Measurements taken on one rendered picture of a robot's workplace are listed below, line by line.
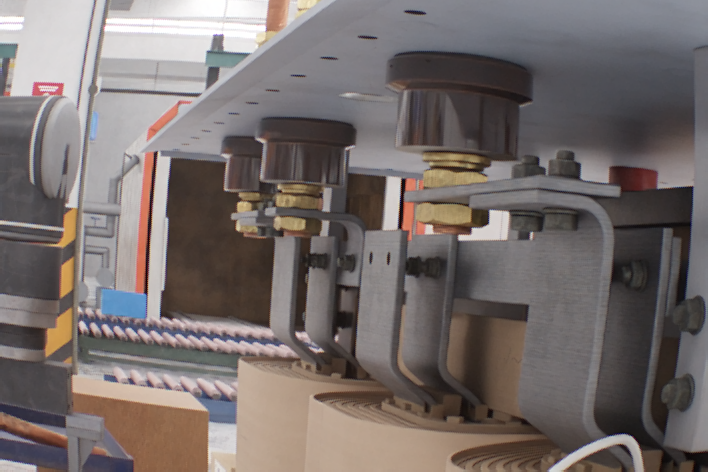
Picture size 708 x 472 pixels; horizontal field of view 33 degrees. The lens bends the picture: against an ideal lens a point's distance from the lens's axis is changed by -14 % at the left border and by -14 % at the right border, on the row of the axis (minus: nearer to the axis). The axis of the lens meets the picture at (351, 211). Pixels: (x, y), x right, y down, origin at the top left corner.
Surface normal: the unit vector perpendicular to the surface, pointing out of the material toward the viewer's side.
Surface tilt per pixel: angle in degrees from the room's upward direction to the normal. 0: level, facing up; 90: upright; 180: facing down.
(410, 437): 90
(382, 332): 90
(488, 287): 90
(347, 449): 90
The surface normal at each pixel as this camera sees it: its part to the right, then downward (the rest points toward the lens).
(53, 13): 0.24, -0.02
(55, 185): 0.97, 0.15
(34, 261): 0.66, 0.02
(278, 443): -0.71, -0.08
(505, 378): -0.97, -0.09
